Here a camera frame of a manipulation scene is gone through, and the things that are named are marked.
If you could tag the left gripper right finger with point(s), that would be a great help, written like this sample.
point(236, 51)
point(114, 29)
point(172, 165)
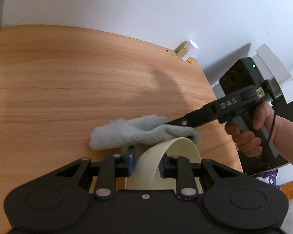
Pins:
point(180, 169)

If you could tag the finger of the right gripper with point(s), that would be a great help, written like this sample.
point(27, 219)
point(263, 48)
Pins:
point(195, 119)

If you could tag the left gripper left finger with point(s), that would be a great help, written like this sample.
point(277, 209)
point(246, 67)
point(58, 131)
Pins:
point(109, 169)

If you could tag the pale yellow bowl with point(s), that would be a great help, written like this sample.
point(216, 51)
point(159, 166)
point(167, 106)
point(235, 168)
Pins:
point(155, 169)

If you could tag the pink grey cleaning cloth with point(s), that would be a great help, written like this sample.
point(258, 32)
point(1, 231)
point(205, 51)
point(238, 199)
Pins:
point(143, 132)

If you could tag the person right forearm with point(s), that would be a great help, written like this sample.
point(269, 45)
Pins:
point(283, 139)

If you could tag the person right hand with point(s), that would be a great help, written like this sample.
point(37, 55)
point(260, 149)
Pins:
point(246, 141)

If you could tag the white appliance with grille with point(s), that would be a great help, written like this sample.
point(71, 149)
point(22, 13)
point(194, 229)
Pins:
point(269, 64)

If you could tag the white pill bottle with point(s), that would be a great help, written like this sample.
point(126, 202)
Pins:
point(187, 50)

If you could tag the black camera box right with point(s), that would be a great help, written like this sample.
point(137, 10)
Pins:
point(244, 76)

